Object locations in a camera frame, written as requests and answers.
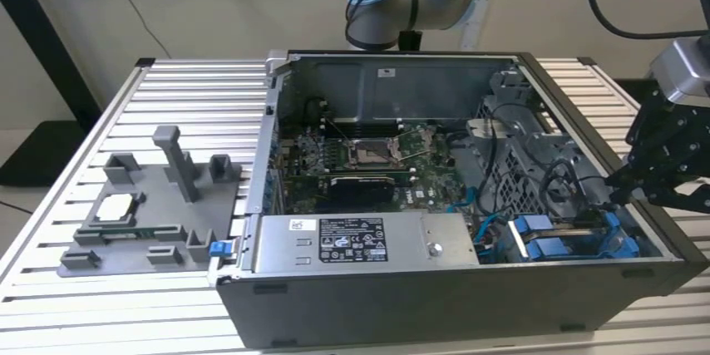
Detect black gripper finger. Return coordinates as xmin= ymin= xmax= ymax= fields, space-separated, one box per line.
xmin=602 ymin=97 xmax=661 ymax=207
xmin=636 ymin=180 xmax=710 ymax=214

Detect black disk wire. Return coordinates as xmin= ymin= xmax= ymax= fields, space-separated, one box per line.
xmin=538 ymin=160 xmax=618 ymax=225

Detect metal disk bay cage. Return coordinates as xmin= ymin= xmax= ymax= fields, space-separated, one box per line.
xmin=450 ymin=70 xmax=665 ymax=264

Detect metal socket cover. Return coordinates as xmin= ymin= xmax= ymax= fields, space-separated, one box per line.
xmin=399 ymin=125 xmax=441 ymax=161

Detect green motherboard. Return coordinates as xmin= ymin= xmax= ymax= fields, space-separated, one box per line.
xmin=271 ymin=121 xmax=473 ymax=214

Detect CPU socket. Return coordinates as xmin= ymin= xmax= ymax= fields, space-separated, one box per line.
xmin=346 ymin=138 xmax=402 ymax=170

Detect black graphics card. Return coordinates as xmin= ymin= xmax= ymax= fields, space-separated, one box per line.
xmin=287 ymin=174 xmax=402 ymax=213

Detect black open PC case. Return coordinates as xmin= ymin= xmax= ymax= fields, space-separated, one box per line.
xmin=207 ymin=49 xmax=710 ymax=350

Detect silver power supply unit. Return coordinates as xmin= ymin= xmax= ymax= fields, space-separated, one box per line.
xmin=249 ymin=212 xmax=482 ymax=269

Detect grey parts rack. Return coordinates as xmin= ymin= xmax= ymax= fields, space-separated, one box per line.
xmin=56 ymin=125 xmax=245 ymax=279

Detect green RAM stick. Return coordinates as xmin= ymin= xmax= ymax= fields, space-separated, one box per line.
xmin=83 ymin=227 xmax=186 ymax=240

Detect silver CPU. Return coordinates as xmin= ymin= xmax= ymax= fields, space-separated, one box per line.
xmin=95 ymin=195 xmax=139 ymax=222

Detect black stand with base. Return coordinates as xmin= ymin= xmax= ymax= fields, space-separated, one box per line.
xmin=0 ymin=0 xmax=102 ymax=188

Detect blue wire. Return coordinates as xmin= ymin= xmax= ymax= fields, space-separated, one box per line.
xmin=451 ymin=199 xmax=506 ymax=254

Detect locking lever wire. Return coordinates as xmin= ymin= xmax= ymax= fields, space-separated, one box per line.
xmin=326 ymin=116 xmax=358 ymax=145

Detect thin black wall cable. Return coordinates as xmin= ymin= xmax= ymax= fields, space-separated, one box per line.
xmin=96 ymin=0 xmax=175 ymax=59

